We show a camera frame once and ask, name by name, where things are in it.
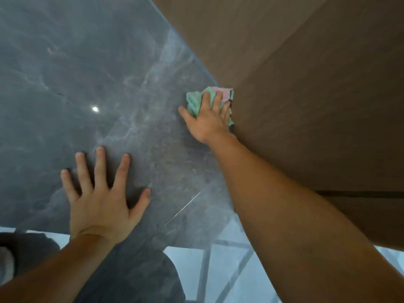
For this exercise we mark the person's right thumb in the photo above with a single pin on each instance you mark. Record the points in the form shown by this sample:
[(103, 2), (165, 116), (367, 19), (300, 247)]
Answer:
[(187, 115)]

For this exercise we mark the person's left middle finger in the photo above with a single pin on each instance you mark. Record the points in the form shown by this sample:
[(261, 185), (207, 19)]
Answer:
[(101, 167)]

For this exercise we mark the person's left hand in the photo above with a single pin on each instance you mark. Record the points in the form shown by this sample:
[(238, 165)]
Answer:
[(99, 211)]

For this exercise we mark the brown wooden cabinet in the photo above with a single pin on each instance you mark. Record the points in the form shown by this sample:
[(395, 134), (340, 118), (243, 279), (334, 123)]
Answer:
[(315, 91)]

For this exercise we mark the person's left forearm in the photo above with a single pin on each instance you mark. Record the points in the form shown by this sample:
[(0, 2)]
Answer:
[(53, 274)]

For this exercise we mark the person's white shoe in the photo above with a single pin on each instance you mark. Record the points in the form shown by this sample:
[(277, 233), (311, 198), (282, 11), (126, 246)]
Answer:
[(6, 265)]

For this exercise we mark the person's right hand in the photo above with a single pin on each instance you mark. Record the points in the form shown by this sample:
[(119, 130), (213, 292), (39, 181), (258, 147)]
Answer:
[(210, 124)]

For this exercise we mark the person's left little finger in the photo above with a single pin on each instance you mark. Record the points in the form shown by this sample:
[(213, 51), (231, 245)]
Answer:
[(69, 186)]

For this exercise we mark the green and pink cleaning cloth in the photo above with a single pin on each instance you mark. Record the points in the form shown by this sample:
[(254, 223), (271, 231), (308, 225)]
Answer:
[(195, 102)]

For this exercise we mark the person's left thumb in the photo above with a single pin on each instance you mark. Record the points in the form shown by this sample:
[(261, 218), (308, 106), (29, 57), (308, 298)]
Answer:
[(140, 203)]

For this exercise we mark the grey table base frame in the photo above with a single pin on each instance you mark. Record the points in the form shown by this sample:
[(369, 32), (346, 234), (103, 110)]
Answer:
[(203, 274)]

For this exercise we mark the person's right forearm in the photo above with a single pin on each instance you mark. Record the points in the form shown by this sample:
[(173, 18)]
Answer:
[(299, 224)]

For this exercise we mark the person's right middle finger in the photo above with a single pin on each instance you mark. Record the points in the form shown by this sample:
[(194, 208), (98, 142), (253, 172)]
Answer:
[(217, 102)]

